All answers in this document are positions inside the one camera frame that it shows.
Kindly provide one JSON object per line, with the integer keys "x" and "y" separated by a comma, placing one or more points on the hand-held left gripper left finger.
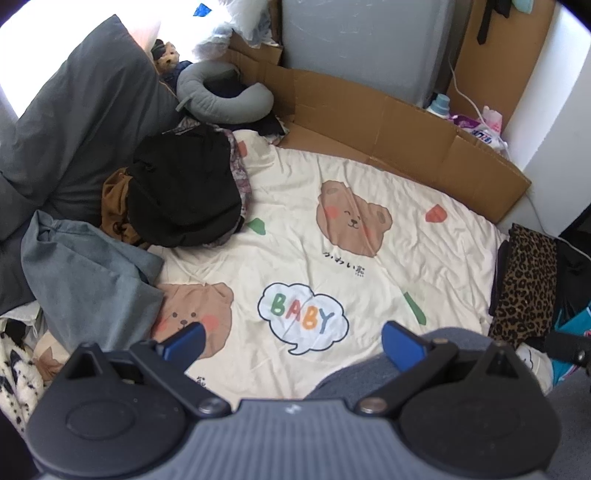
{"x": 184, "y": 340}

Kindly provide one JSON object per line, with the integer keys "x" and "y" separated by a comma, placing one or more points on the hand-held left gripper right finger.
{"x": 401, "y": 346}

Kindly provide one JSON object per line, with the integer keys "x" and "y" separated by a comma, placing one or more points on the leopard print skirt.
{"x": 526, "y": 286}

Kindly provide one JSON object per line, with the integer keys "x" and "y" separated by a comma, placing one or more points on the stack of black folded clothes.
{"x": 572, "y": 272}

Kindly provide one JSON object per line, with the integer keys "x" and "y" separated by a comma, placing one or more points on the dark crumpled clothes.
{"x": 272, "y": 127}

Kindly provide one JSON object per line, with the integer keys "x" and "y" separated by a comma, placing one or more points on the teal bag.
{"x": 572, "y": 323}

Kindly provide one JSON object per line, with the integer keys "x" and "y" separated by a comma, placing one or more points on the person's leg in grey pants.
{"x": 351, "y": 378}

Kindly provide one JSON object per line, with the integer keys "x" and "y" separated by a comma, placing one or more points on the blue-grey garment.
{"x": 92, "y": 281}

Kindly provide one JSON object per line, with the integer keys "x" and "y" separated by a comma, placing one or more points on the black garment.
{"x": 184, "y": 189}

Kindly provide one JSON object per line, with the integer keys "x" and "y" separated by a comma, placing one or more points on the brown garment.
{"x": 113, "y": 203}

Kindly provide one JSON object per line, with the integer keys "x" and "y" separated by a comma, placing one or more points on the black spotted white blanket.
{"x": 16, "y": 374}

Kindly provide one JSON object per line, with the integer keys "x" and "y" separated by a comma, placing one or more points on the floral patterned garment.
{"x": 240, "y": 170}

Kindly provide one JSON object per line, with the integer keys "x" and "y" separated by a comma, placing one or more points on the cream bear print bed sheet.
{"x": 300, "y": 198}

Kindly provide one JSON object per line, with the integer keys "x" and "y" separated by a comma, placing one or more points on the flat cardboard sheet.
{"x": 392, "y": 134}

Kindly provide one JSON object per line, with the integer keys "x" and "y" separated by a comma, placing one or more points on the grey neck pillow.
{"x": 198, "y": 99}

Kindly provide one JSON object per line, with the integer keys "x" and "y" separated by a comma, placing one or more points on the blue capped bottle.
{"x": 438, "y": 106}

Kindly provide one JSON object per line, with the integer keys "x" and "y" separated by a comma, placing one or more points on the dark grey pillow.
{"x": 83, "y": 120}

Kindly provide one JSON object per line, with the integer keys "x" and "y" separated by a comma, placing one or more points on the plush toy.
{"x": 166, "y": 55}

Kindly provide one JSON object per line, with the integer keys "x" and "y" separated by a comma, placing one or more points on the upright cardboard panel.
{"x": 503, "y": 69}

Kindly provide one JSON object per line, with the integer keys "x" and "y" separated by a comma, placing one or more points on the grey upright panel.
{"x": 360, "y": 46}

